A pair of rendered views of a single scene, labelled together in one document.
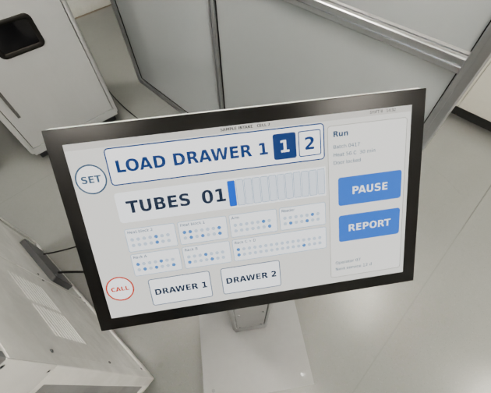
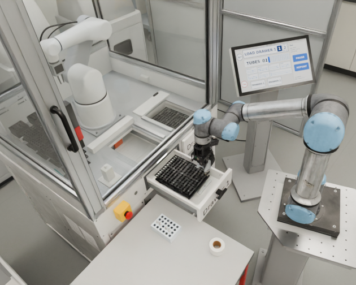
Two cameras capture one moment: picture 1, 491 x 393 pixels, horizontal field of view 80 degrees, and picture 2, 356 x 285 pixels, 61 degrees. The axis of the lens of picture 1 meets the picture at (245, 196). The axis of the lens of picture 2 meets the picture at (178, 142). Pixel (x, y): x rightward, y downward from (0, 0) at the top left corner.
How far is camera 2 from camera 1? 172 cm
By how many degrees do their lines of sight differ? 14
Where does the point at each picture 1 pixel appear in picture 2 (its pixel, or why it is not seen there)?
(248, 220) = (273, 65)
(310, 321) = (286, 169)
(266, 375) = not seen: hidden behind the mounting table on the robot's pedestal
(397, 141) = (304, 46)
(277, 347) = not seen: hidden behind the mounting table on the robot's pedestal
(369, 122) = (297, 42)
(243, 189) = (271, 58)
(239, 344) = (252, 177)
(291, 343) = not seen: hidden behind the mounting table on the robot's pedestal
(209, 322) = (234, 172)
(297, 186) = (283, 57)
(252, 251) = (274, 74)
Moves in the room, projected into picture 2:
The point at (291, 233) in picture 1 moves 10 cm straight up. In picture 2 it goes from (283, 69) to (286, 54)
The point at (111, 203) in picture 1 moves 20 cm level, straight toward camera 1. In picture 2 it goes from (243, 62) to (270, 73)
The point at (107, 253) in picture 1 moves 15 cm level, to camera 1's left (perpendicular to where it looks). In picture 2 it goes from (242, 74) to (218, 77)
